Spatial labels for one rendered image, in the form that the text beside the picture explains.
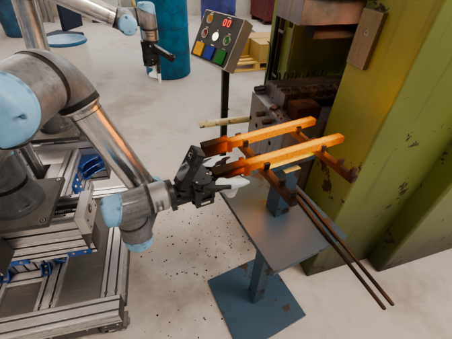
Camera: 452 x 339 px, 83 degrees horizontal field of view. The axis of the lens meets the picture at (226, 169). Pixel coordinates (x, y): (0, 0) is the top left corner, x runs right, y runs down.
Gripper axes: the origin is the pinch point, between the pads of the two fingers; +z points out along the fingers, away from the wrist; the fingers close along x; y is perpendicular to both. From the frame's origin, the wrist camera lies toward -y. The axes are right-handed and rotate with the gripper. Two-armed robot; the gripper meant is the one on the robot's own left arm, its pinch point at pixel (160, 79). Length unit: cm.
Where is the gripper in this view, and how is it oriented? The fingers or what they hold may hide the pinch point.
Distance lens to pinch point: 150.9
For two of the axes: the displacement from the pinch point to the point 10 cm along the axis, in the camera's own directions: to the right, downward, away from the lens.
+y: -9.7, 1.2, -1.9
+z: -0.4, 7.6, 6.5
